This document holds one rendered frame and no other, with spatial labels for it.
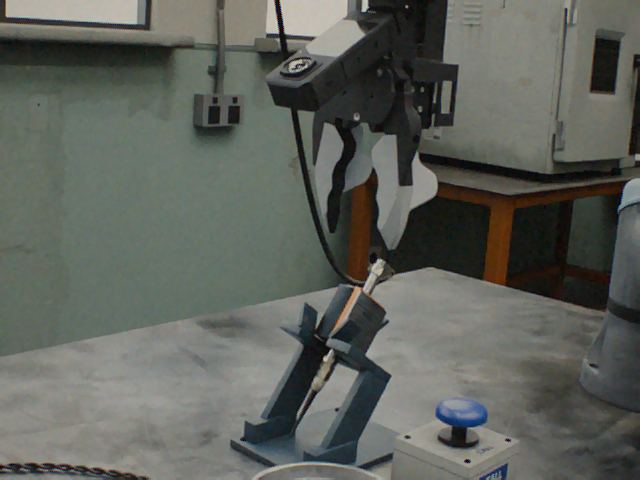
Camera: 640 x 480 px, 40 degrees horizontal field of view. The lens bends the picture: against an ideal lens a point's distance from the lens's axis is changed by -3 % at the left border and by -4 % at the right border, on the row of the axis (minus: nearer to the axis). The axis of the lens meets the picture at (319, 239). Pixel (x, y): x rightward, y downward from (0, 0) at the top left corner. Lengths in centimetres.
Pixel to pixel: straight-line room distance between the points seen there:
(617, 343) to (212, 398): 41
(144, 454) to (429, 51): 40
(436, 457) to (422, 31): 34
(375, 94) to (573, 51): 204
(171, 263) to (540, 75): 121
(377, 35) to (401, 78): 4
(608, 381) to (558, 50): 187
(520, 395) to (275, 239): 194
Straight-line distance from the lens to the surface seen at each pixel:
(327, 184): 75
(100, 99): 234
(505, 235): 259
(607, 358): 96
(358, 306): 74
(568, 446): 84
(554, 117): 274
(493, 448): 70
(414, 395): 91
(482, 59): 287
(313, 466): 66
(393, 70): 70
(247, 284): 277
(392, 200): 70
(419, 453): 69
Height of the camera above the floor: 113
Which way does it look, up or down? 12 degrees down
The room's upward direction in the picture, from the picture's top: 4 degrees clockwise
